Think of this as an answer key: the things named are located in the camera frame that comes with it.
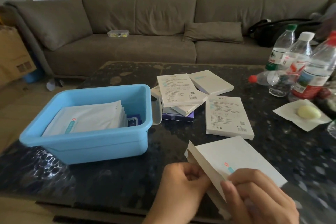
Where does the white paper napkin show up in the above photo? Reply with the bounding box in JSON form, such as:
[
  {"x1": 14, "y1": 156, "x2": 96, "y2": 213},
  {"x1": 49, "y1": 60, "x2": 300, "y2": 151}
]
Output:
[{"x1": 272, "y1": 99, "x2": 333, "y2": 132}]

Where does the empty red cap bottle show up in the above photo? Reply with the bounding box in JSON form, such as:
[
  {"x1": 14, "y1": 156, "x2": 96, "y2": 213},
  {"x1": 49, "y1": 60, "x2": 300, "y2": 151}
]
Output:
[{"x1": 248, "y1": 70, "x2": 298, "y2": 98}]

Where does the person's left hand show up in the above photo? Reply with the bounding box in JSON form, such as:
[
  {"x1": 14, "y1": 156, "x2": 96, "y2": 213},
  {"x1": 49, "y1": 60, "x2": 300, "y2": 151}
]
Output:
[{"x1": 143, "y1": 163, "x2": 212, "y2": 224}]

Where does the white cardboard box blue mark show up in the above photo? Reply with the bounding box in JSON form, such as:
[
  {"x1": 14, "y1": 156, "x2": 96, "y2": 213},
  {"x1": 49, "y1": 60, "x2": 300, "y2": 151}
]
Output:
[{"x1": 185, "y1": 136, "x2": 288, "y2": 219}]

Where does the clear plastic wrapper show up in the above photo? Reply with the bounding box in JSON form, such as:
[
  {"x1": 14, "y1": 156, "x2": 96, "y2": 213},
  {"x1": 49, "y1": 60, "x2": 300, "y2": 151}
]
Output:
[{"x1": 327, "y1": 120, "x2": 336, "y2": 139}]

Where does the grey clothing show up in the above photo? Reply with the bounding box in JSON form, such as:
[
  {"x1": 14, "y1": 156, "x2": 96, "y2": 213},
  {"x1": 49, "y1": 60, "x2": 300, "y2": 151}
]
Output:
[{"x1": 309, "y1": 3, "x2": 336, "y2": 41}]

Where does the grey fabric sofa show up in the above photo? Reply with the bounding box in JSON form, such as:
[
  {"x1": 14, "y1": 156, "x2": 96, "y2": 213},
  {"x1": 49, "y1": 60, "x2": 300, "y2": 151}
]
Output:
[{"x1": 5, "y1": 0, "x2": 336, "y2": 78}]

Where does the white box printed back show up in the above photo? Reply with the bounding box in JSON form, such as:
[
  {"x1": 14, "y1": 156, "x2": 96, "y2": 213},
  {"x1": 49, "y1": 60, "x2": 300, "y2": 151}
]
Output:
[
  {"x1": 150, "y1": 85, "x2": 206, "y2": 117},
  {"x1": 157, "y1": 73, "x2": 208, "y2": 108},
  {"x1": 205, "y1": 95, "x2": 255, "y2": 140}
]

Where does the blue bucket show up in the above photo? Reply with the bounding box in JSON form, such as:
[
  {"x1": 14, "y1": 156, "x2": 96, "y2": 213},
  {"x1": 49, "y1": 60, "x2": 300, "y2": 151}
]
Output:
[{"x1": 23, "y1": 68, "x2": 44, "y2": 84}]

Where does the large red cap bottle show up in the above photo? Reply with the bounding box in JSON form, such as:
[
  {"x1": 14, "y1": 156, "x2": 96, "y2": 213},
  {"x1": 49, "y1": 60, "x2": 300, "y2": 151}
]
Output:
[{"x1": 288, "y1": 31, "x2": 336, "y2": 101}]

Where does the person's right hand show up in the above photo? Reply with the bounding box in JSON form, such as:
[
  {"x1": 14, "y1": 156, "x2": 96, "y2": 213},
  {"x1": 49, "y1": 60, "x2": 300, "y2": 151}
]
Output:
[{"x1": 220, "y1": 168, "x2": 300, "y2": 224}]

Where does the stack of white packets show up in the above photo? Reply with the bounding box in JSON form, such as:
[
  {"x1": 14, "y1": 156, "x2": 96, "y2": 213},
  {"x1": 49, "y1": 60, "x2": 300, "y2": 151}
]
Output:
[{"x1": 41, "y1": 100, "x2": 127, "y2": 138}]

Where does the clear plastic container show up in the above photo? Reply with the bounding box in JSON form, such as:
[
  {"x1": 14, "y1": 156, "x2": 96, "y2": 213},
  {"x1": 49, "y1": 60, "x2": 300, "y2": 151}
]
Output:
[{"x1": 107, "y1": 30, "x2": 130, "y2": 39}]

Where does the white cap water bottle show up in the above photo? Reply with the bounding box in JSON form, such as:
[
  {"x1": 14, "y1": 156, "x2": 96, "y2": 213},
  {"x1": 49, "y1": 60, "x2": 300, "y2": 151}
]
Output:
[{"x1": 286, "y1": 32, "x2": 315, "y2": 76}]

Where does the brown cardboard box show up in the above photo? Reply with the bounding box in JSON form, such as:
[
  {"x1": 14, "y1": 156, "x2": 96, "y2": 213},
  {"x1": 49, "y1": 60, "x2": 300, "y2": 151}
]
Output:
[{"x1": 0, "y1": 25, "x2": 37, "y2": 88}]

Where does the white box blue stripe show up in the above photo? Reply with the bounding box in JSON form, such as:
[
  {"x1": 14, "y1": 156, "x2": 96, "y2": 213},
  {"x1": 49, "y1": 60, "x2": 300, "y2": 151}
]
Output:
[{"x1": 188, "y1": 70, "x2": 235, "y2": 95}]

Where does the dark round fruit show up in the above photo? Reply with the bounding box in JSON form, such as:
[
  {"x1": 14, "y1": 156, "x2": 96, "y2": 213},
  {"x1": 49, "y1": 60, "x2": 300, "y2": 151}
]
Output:
[{"x1": 314, "y1": 82, "x2": 336, "y2": 113}]

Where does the blue plastic tub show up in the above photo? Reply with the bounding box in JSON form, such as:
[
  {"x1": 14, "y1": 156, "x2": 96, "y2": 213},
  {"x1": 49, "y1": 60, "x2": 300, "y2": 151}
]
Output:
[{"x1": 19, "y1": 84, "x2": 153, "y2": 165}]

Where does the clear plastic cup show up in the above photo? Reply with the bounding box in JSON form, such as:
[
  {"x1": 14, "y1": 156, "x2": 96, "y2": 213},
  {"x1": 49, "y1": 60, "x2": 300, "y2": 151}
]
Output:
[{"x1": 151, "y1": 98, "x2": 163, "y2": 125}]

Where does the small purple packet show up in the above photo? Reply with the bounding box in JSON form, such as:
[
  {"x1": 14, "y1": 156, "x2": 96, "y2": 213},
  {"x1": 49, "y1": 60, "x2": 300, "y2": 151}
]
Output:
[{"x1": 126, "y1": 116, "x2": 144, "y2": 127}]

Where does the small grey floor object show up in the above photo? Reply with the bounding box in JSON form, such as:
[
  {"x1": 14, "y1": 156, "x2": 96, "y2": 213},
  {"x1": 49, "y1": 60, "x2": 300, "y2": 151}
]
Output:
[{"x1": 46, "y1": 78, "x2": 64, "y2": 92}]

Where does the pale yellow oval soap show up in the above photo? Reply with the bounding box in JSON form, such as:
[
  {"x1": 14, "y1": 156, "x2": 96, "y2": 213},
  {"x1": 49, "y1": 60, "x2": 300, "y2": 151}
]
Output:
[{"x1": 297, "y1": 105, "x2": 322, "y2": 120}]

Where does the purple flat box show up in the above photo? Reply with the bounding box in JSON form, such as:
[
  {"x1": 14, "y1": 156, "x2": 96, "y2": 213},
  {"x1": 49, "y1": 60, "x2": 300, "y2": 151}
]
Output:
[{"x1": 162, "y1": 106, "x2": 195, "y2": 122}]

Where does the green cap water bottle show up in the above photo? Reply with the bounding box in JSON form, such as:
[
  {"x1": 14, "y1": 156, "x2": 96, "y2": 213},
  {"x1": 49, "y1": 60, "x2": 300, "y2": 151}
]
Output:
[{"x1": 265, "y1": 24, "x2": 298, "y2": 71}]

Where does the grey sofa cushion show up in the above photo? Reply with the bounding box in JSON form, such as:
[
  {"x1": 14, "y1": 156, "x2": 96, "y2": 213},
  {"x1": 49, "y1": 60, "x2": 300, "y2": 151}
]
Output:
[{"x1": 182, "y1": 21, "x2": 245, "y2": 44}]

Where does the black bag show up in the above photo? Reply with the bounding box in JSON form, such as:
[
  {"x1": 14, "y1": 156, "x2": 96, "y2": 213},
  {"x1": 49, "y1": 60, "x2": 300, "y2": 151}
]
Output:
[{"x1": 248, "y1": 18, "x2": 323, "y2": 48}]

